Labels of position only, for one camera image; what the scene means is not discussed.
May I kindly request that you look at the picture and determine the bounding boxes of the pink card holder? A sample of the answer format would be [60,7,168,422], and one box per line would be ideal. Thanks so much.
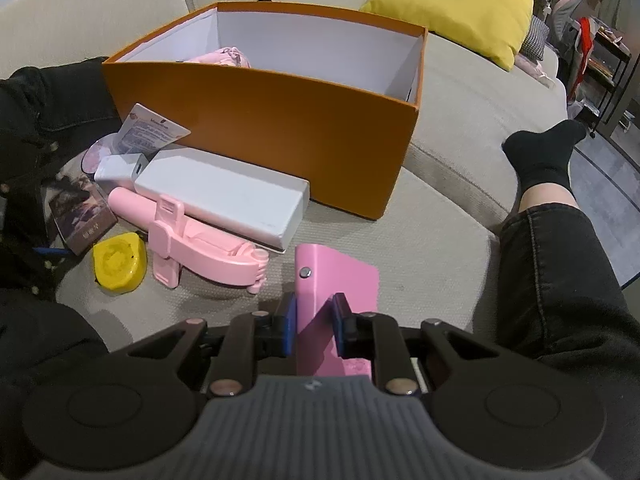
[294,244,378,377]

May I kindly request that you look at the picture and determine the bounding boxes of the white power bank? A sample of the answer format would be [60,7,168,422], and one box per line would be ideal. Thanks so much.
[134,146,310,252]

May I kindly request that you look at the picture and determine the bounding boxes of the pink selfie stick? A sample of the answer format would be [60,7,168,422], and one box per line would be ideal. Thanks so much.
[108,186,269,295]

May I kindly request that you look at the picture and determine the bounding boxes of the beige sofa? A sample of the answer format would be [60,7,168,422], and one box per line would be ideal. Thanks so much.
[1,0,566,350]

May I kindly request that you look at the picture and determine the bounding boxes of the yellow round tape measure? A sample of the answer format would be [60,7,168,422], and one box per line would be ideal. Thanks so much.
[92,232,148,294]

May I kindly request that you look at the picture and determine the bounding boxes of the black trouser leg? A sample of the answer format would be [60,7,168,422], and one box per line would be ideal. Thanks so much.
[496,204,639,479]

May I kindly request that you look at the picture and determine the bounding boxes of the dark photo booklet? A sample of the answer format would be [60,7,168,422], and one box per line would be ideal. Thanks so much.
[41,172,117,257]

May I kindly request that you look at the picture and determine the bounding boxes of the white charger adapter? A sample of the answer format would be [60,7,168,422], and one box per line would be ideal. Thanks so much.
[93,154,149,194]

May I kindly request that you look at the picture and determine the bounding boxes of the orange cardboard box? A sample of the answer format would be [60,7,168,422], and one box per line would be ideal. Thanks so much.
[102,1,427,220]

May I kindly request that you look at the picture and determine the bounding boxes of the black sock foot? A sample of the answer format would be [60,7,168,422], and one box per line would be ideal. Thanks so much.
[502,119,587,194]

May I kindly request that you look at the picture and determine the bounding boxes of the pink pouch in box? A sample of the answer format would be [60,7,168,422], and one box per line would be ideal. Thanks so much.
[186,47,252,68]

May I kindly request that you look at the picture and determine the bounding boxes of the grey checked small cushion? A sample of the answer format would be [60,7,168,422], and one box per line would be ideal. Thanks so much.
[520,15,549,61]

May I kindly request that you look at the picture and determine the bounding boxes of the black metal shelf rack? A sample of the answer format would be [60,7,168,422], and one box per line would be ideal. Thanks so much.
[566,18,632,136]

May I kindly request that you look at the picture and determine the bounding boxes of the yellow cushion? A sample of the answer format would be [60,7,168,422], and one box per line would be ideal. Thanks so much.
[361,0,535,72]

